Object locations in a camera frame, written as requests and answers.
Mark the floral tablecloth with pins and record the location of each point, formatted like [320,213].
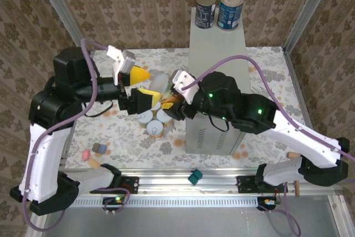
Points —
[144,159]

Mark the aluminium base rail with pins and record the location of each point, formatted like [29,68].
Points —
[166,185]

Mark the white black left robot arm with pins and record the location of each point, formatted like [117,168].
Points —
[44,159]

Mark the slim dark blue can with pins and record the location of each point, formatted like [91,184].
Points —
[205,15]

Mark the orange fruit label can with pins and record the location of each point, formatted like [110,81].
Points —
[155,129]

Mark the aluminium frame post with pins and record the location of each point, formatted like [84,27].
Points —
[309,9]
[62,9]

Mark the small tan wooden block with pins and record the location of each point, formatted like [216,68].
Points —
[94,163]

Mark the small wooden mallet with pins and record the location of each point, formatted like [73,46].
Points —
[297,189]

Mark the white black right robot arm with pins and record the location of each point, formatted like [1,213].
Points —
[299,140]

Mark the small pink toy piece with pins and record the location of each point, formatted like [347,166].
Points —
[86,154]

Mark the grey metal box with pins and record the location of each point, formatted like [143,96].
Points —
[219,42]

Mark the large blue can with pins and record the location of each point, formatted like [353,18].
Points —
[228,15]

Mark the green label white-lid can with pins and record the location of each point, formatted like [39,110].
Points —
[146,116]

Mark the grey metal lower sheet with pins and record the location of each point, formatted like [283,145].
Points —
[180,223]

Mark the small green block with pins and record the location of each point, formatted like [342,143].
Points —
[195,176]

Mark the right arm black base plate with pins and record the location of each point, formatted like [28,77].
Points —
[244,184]

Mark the grey blue eraser block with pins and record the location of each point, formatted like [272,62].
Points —
[99,148]

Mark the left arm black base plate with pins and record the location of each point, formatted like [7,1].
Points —
[130,184]

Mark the plastic-lidded yellow label can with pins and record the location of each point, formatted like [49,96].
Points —
[161,84]

